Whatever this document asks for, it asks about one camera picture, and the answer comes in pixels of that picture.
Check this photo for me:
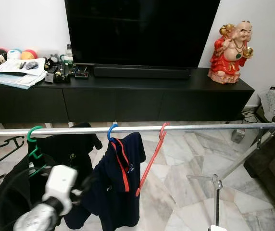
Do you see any red plastic hanger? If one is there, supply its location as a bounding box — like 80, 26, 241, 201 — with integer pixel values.
135, 122, 171, 197

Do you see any black wire hanger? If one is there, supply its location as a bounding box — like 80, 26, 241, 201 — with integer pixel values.
0, 136, 26, 175

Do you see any brown fabric sofa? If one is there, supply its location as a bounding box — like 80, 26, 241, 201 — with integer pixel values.
244, 113, 275, 223

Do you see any dark computer mouse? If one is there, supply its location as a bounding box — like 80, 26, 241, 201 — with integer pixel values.
25, 61, 39, 71

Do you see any black low TV cabinet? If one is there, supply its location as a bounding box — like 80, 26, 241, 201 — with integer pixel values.
0, 65, 256, 125

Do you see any navy shirt with red trim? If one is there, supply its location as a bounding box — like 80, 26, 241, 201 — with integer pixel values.
63, 132, 147, 231

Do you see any black flat screen television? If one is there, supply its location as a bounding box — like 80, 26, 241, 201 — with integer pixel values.
64, 0, 222, 69

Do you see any green plastic hanger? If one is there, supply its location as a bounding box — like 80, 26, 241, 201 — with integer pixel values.
26, 126, 52, 178

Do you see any stack of papers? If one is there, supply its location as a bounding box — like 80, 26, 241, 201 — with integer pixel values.
0, 58, 48, 90

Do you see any black polo shirt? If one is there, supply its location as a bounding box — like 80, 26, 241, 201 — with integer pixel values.
0, 122, 103, 231

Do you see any silver metal clothes rack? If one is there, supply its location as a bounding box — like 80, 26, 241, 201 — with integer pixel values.
0, 123, 275, 231

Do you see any black soundbar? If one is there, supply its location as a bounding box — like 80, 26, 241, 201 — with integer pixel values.
93, 65, 192, 80

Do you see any black desk gadget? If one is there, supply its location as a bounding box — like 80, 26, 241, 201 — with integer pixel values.
53, 65, 73, 83

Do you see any clear plastic bottle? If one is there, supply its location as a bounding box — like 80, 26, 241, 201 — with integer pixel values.
64, 44, 75, 66

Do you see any white blue plush ball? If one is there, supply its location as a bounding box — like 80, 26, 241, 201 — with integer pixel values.
6, 48, 23, 61

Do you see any red robed laughing Buddha statue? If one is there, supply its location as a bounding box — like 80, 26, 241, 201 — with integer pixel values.
208, 20, 254, 85

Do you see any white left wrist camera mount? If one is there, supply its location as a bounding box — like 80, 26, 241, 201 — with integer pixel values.
42, 165, 78, 216

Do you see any grey power adapter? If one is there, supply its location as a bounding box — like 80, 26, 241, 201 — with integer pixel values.
231, 128, 247, 144

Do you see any black digital display device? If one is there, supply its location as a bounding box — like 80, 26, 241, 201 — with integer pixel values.
75, 68, 89, 79

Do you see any blue plastic hanger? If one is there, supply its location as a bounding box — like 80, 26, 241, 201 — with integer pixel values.
107, 124, 121, 145

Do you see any orange plush ball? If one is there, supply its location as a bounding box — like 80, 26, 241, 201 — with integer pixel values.
21, 49, 38, 61

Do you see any black Mickey plush ball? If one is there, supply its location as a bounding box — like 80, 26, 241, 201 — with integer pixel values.
0, 48, 9, 66

